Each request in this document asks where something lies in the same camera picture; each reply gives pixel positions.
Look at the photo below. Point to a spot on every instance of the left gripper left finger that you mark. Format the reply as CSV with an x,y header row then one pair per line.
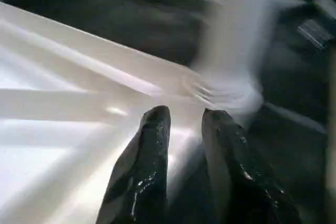
x,y
142,182

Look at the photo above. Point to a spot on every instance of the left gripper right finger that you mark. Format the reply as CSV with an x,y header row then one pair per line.
x,y
241,187

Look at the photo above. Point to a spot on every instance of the white plastic table leg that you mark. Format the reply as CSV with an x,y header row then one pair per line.
x,y
236,51

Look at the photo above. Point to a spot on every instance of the black mat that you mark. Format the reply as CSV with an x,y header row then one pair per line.
x,y
131,24

